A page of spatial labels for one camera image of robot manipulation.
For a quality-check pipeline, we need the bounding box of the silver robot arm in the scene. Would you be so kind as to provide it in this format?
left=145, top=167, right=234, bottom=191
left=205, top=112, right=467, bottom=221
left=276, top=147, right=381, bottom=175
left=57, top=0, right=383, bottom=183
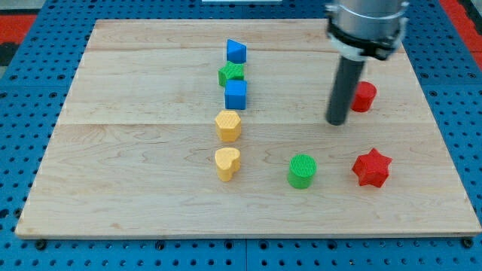
left=325, top=0, right=409, bottom=126

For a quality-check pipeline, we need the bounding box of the blue cube block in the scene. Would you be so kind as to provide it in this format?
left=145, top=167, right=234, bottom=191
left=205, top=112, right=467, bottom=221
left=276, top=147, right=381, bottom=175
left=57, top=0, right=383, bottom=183
left=224, top=80, right=247, bottom=110

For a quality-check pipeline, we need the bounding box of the green cylinder block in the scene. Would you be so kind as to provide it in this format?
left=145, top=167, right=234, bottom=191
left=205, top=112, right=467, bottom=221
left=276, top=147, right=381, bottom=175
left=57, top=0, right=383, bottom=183
left=287, top=154, right=317, bottom=189

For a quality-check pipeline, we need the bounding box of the yellow heart block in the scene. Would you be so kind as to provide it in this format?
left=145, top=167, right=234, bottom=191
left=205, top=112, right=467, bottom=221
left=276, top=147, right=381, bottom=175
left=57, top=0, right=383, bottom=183
left=215, top=148, right=241, bottom=182

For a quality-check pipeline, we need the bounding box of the green star block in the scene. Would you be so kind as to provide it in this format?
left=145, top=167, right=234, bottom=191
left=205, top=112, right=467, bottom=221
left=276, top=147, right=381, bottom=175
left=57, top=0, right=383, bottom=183
left=218, top=61, right=244, bottom=87

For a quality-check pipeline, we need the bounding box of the red star block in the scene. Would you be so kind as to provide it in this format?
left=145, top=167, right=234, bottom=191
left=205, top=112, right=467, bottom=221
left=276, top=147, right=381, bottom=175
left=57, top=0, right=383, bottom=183
left=352, top=148, right=392, bottom=188

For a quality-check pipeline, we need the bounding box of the light wooden board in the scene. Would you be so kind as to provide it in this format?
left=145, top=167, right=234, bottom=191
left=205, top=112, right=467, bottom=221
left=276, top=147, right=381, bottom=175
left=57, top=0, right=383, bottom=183
left=16, top=19, right=481, bottom=239

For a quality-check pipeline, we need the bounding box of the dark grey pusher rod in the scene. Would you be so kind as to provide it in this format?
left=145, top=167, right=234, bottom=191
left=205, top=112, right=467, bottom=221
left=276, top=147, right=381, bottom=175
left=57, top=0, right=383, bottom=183
left=325, top=56, right=365, bottom=126

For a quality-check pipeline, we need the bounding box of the blue triangle block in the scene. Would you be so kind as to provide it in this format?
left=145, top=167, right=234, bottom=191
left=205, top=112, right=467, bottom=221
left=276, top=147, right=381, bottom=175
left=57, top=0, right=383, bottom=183
left=226, top=39, right=247, bottom=64

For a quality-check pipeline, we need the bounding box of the yellow hexagon block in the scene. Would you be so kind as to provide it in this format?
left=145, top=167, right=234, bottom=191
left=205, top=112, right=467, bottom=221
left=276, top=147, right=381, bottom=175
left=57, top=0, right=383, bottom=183
left=215, top=110, right=241, bottom=142

